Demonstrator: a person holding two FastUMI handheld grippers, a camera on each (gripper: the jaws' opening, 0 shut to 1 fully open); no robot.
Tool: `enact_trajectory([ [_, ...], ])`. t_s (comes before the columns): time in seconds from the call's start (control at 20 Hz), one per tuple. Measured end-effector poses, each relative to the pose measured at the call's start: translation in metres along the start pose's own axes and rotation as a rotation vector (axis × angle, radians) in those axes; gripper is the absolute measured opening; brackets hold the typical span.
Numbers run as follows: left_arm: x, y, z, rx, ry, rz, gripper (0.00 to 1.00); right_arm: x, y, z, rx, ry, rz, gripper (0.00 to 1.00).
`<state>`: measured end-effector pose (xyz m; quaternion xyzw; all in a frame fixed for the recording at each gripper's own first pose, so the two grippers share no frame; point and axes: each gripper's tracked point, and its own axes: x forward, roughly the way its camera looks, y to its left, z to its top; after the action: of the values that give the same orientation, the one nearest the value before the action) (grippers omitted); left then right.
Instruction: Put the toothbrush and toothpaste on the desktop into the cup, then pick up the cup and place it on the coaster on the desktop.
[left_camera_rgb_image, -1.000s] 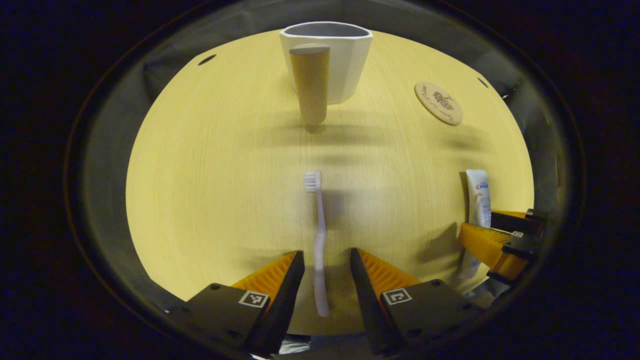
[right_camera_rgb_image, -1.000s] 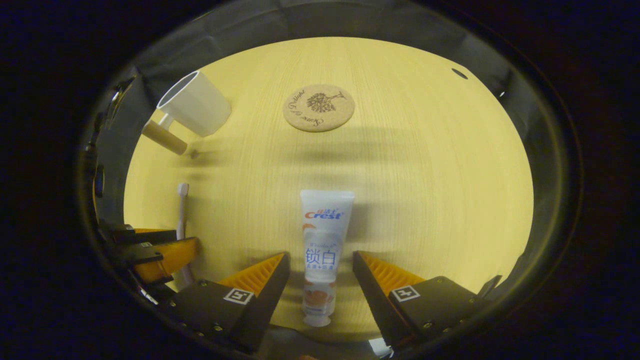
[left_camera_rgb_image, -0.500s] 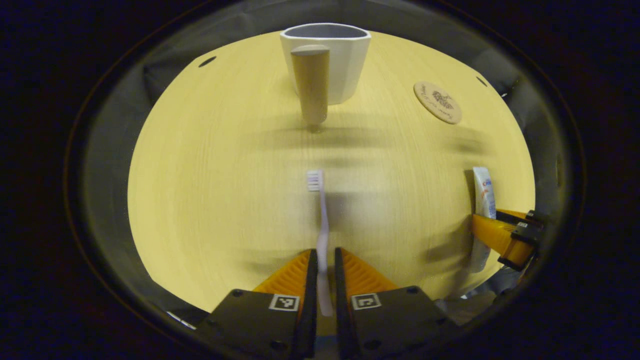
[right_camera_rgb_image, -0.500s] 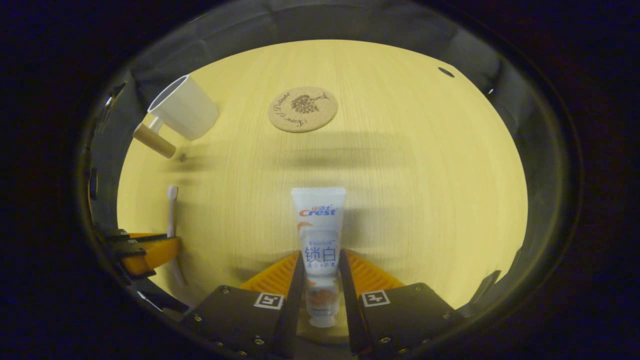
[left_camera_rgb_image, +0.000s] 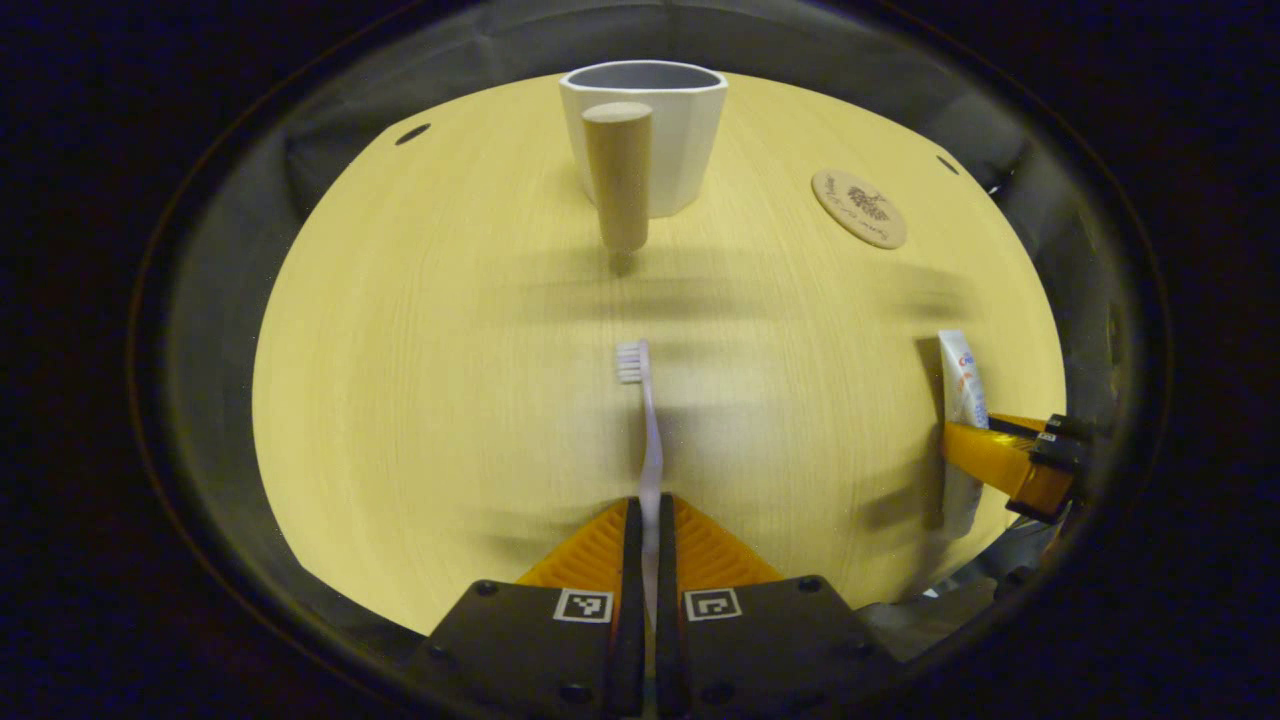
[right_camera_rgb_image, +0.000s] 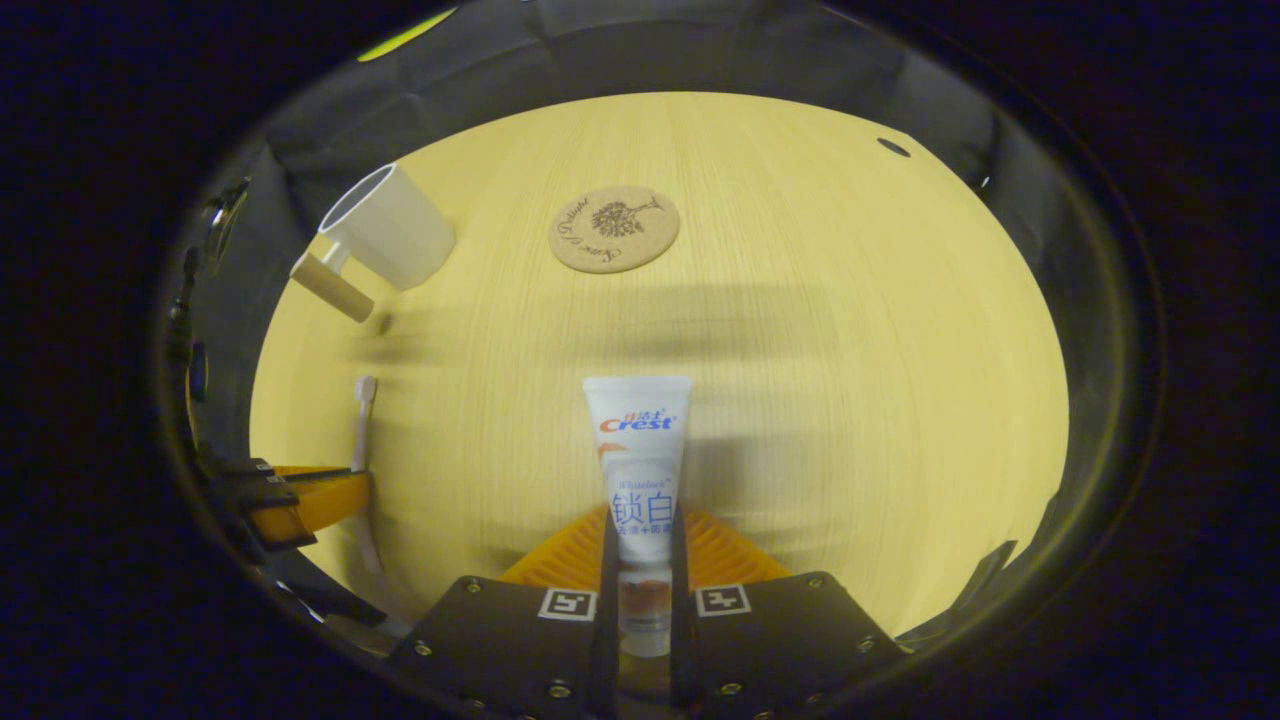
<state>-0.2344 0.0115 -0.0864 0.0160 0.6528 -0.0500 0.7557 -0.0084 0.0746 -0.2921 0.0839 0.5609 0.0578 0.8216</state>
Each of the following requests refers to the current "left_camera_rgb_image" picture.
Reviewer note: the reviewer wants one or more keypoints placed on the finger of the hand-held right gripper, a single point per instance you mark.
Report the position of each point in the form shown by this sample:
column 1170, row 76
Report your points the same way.
column 1000, row 460
column 1060, row 431

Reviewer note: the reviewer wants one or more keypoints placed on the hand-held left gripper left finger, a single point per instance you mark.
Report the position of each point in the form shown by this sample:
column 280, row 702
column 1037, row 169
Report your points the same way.
column 632, row 600

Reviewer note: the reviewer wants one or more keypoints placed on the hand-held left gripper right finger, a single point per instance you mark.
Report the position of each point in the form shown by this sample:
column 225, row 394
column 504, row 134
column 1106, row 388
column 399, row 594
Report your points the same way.
column 668, row 600

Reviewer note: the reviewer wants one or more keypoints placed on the white toothpaste tube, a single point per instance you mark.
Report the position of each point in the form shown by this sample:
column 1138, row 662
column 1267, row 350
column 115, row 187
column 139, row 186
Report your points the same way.
column 963, row 390

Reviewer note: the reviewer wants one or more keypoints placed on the pale pink toothbrush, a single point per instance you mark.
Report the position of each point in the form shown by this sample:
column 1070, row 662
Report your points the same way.
column 650, row 440

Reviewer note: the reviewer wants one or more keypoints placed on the round wooden coaster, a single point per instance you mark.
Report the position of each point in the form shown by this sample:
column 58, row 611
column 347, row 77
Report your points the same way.
column 858, row 208

